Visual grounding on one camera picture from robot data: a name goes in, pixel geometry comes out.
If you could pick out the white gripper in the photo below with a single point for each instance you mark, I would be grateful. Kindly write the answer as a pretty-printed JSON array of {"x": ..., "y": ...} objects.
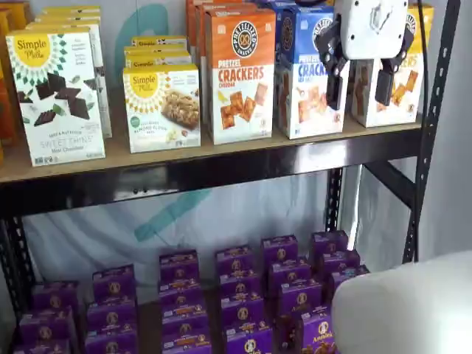
[{"x": 368, "y": 29}]

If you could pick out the purple Annie's box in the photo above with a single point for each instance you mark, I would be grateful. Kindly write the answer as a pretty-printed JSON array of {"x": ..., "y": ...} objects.
[
  {"x": 179, "y": 269},
  {"x": 317, "y": 335},
  {"x": 46, "y": 326},
  {"x": 110, "y": 343},
  {"x": 301, "y": 296},
  {"x": 290, "y": 274},
  {"x": 181, "y": 300},
  {"x": 328, "y": 245},
  {"x": 112, "y": 315},
  {"x": 281, "y": 252},
  {"x": 55, "y": 296},
  {"x": 346, "y": 276},
  {"x": 114, "y": 284},
  {"x": 339, "y": 263},
  {"x": 239, "y": 287},
  {"x": 40, "y": 347},
  {"x": 250, "y": 343},
  {"x": 185, "y": 332},
  {"x": 242, "y": 313},
  {"x": 235, "y": 262}
]

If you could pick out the Simple Mills sweet thins box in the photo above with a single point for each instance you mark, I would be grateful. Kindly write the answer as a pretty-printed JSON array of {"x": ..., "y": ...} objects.
[
  {"x": 70, "y": 10},
  {"x": 103, "y": 92},
  {"x": 55, "y": 110},
  {"x": 66, "y": 18}
]

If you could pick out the wooden shelf board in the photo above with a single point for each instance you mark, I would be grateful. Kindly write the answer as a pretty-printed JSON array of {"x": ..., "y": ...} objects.
[{"x": 147, "y": 158}]

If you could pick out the orange cheddar cracker box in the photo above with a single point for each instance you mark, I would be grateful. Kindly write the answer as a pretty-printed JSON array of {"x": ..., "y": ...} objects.
[
  {"x": 190, "y": 22},
  {"x": 200, "y": 55},
  {"x": 241, "y": 92}
]

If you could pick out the yellow pretzel cracker box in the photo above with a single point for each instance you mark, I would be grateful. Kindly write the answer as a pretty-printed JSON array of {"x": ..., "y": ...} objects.
[{"x": 405, "y": 107}]

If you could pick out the plain orange box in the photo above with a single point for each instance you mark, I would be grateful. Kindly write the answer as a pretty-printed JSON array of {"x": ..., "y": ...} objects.
[
  {"x": 5, "y": 110},
  {"x": 18, "y": 14}
]

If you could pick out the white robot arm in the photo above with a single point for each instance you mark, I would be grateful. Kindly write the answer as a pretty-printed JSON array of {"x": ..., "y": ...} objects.
[{"x": 405, "y": 313}]

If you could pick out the black metal shelf frame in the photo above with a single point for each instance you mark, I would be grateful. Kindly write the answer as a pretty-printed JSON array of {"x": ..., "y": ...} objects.
[{"x": 221, "y": 173}]

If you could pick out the blue sea salt cracker box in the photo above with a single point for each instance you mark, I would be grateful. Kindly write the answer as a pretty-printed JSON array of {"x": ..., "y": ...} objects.
[
  {"x": 309, "y": 110},
  {"x": 274, "y": 3}
]

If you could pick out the Simple Mills almond bars box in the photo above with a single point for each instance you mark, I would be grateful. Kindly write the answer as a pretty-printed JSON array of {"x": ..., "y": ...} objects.
[
  {"x": 162, "y": 118},
  {"x": 155, "y": 59},
  {"x": 158, "y": 41}
]

